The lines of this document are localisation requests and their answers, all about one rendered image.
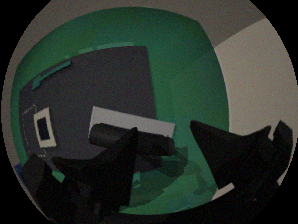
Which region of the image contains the beige square tile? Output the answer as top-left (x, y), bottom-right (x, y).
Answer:
top-left (35, 107), bottom-right (57, 148)

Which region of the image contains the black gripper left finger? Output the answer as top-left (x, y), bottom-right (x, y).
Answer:
top-left (51, 127), bottom-right (138, 206)

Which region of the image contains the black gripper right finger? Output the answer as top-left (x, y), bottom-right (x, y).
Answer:
top-left (190, 120), bottom-right (271, 190)

